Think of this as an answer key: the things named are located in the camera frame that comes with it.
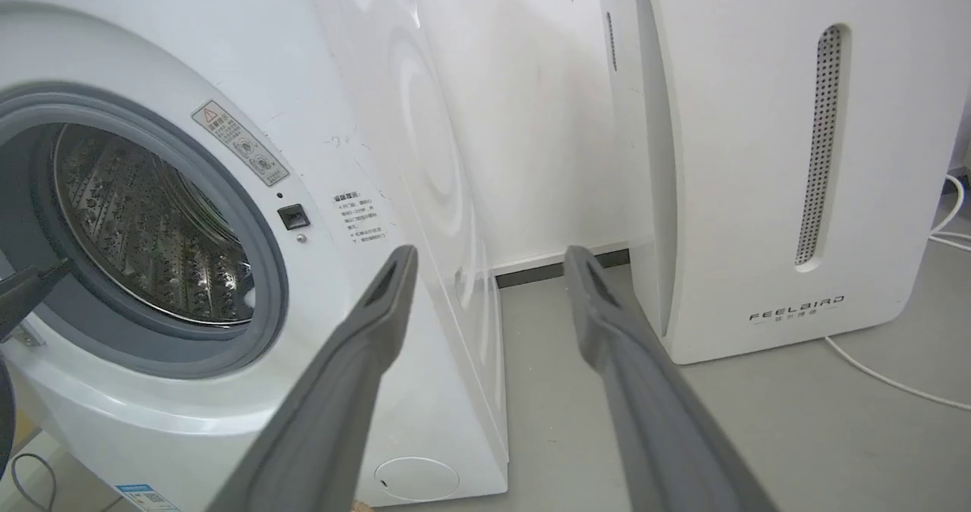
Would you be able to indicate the dark grey pointed right gripper left finger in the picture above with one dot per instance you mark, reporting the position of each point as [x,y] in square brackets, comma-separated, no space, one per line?
[26,292]

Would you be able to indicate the white air purifier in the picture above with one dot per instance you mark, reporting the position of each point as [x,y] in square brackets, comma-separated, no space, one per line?
[758,155]

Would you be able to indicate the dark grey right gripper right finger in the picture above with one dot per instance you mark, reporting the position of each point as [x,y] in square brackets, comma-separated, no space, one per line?
[652,421]

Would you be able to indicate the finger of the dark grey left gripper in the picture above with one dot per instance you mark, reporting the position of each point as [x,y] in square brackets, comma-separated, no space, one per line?
[334,413]

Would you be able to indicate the washing machine door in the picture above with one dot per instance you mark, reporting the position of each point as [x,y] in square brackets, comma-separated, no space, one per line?
[4,413]

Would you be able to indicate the white front-load washing machine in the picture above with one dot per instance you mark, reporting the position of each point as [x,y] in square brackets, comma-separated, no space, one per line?
[250,216]

